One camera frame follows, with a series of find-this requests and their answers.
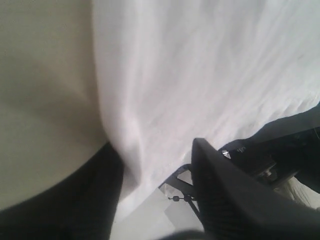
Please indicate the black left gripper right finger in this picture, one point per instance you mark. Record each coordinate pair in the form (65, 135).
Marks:
(234, 206)

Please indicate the white t-shirt red print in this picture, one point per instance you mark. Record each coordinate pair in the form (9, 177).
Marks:
(170, 71)

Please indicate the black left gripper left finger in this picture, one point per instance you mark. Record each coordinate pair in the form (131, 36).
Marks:
(81, 207)

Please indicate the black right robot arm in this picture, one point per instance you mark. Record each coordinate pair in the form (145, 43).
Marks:
(284, 148)

